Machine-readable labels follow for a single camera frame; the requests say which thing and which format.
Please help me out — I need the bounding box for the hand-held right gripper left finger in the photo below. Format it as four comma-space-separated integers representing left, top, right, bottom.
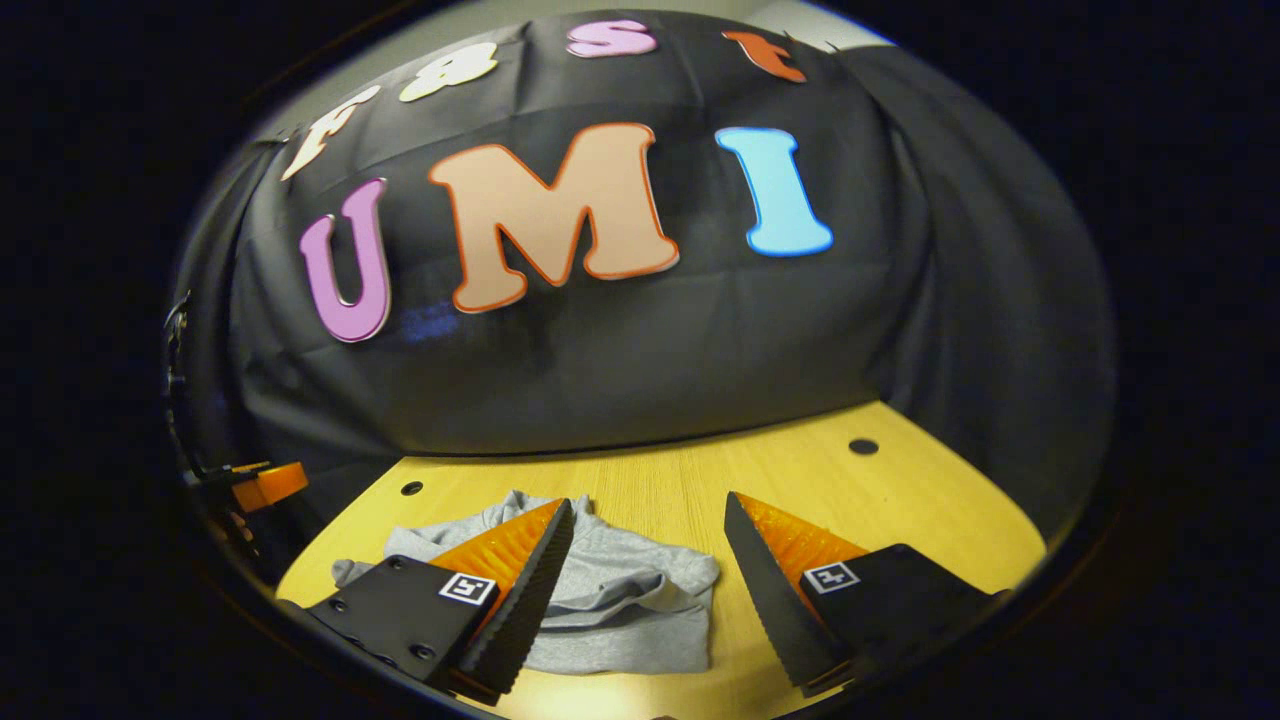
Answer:
305, 497, 578, 706

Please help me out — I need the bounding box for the black backdrop cloth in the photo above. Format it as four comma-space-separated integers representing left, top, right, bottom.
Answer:
170, 8, 1116, 541

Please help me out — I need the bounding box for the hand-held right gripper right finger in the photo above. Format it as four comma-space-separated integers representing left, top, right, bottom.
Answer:
723, 490, 1006, 699

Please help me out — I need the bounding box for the grey sweatshirt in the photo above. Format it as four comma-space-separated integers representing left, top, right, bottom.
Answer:
332, 490, 721, 676

